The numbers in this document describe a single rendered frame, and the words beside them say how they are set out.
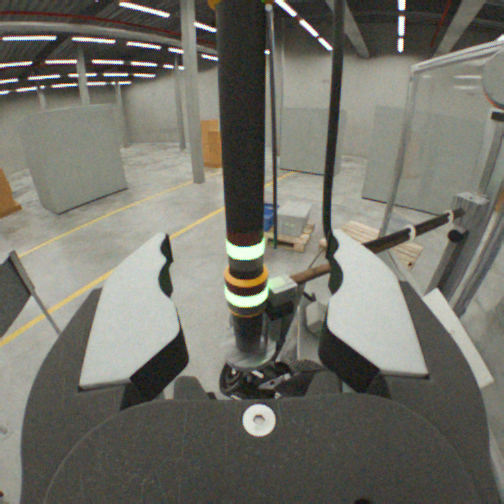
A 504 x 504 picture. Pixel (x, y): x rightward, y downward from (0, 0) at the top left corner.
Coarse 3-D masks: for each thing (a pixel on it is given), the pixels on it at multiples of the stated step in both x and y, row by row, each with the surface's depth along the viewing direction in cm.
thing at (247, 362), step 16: (288, 288) 25; (272, 304) 25; (288, 304) 26; (272, 320) 26; (224, 336) 30; (272, 336) 28; (224, 352) 28; (240, 352) 28; (256, 352) 28; (272, 352) 28; (240, 368) 26; (256, 368) 26
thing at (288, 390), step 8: (320, 368) 43; (296, 376) 42; (304, 376) 40; (312, 376) 38; (280, 384) 40; (288, 384) 38; (296, 384) 37; (304, 384) 36; (280, 392) 37; (288, 392) 35; (296, 392) 34; (304, 392) 33
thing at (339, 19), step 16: (336, 0) 14; (336, 16) 14; (336, 32) 15; (336, 48) 16; (336, 64) 16; (336, 80) 17; (336, 96) 18; (336, 112) 19; (336, 128) 19; (336, 144) 20; (416, 224) 36; (448, 224) 42; (384, 240) 32
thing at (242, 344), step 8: (232, 320) 26; (240, 320) 24; (248, 320) 24; (256, 320) 25; (240, 328) 25; (248, 328) 25; (256, 328) 25; (240, 336) 26; (248, 336) 26; (256, 336) 26; (240, 344) 27; (248, 344) 27; (256, 344) 27; (248, 352) 27
